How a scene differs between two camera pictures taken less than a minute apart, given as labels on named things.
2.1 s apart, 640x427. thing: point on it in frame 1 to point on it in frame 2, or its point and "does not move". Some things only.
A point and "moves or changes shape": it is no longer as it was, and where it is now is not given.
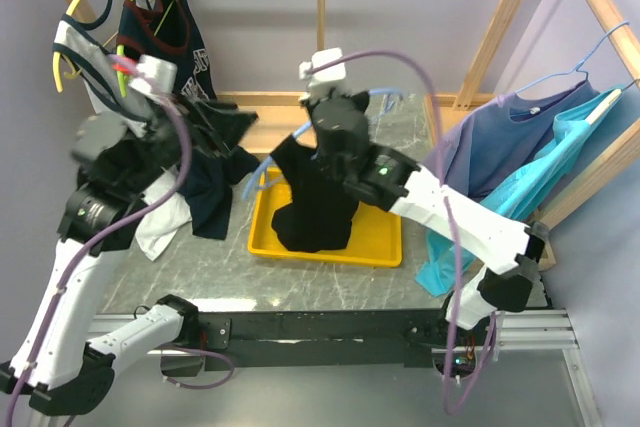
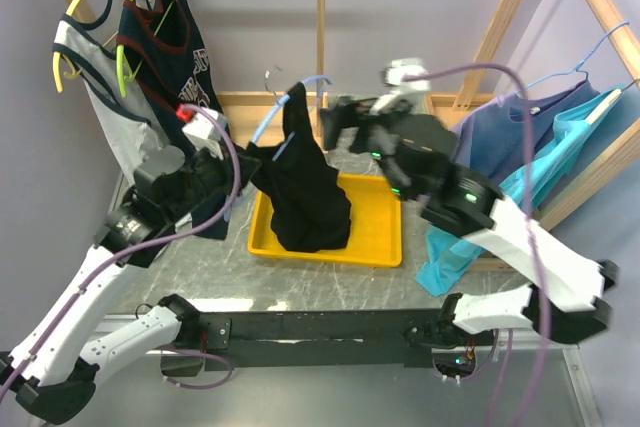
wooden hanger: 603,106 does not move
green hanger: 121,49 does not move
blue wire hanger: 577,69 does not move
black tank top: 319,217 moves or changes shape
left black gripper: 216,132 to 222,163
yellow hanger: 69,12 does not move
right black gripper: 310,109 to 343,114
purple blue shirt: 491,141 does not move
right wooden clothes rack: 469,93 does not move
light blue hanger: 396,94 to 275,109
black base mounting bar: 315,339 does not move
